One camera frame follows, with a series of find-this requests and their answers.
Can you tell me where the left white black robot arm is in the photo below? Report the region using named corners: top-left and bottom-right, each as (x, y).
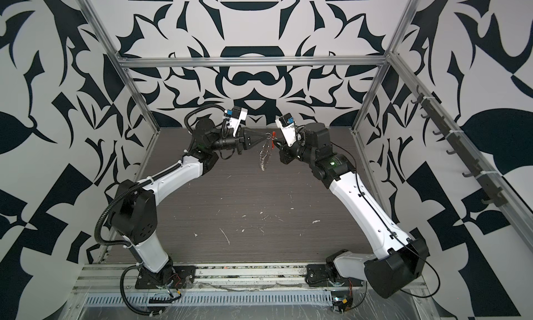
top-left (107, 119), bottom-right (268, 288)

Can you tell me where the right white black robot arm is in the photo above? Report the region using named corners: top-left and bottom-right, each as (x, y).
top-left (273, 118), bottom-right (429, 299)

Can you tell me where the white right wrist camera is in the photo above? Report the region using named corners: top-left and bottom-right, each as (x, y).
top-left (276, 113), bottom-right (297, 147)

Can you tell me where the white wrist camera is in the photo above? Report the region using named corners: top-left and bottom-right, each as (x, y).
top-left (222, 106), bottom-right (248, 138)
top-left (276, 113), bottom-right (297, 147)

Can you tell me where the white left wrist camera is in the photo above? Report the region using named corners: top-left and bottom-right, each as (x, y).
top-left (222, 106), bottom-right (248, 138)

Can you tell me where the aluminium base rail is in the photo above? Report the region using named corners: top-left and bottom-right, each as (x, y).
top-left (68, 261), bottom-right (430, 308)

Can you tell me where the black wall hook rail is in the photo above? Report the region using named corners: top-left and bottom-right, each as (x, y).
top-left (412, 85), bottom-right (509, 208)

